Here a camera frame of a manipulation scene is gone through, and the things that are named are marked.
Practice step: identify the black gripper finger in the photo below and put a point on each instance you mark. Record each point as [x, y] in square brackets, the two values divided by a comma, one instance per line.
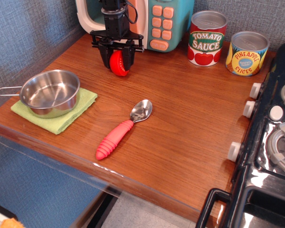
[105, 52]
[128, 57]

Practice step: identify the pineapple slices can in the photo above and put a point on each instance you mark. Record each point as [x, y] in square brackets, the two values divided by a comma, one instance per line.
[247, 52]

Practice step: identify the teal toy microwave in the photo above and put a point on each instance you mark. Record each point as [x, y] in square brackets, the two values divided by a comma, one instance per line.
[162, 23]

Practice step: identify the red toy tomato half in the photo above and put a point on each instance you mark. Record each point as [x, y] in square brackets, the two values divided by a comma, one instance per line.
[117, 64]

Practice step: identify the tomato sauce can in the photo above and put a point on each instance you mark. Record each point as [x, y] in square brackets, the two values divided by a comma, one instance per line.
[207, 32]

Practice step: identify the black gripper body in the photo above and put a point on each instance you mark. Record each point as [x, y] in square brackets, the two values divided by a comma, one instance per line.
[117, 32]

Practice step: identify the spoon with red handle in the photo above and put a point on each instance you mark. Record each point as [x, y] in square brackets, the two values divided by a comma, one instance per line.
[140, 112]

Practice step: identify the black toy stove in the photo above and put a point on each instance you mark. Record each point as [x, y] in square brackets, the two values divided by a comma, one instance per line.
[257, 196]

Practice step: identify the orange fuzzy object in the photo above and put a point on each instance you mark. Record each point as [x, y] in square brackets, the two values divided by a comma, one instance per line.
[11, 223]

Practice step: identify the stainless steel pan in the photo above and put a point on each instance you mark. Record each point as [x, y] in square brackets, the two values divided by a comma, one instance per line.
[49, 94]

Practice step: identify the green folded cloth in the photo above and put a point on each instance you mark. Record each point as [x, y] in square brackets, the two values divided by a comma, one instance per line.
[58, 124]

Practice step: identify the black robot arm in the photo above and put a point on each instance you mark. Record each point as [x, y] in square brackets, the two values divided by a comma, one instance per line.
[117, 4]

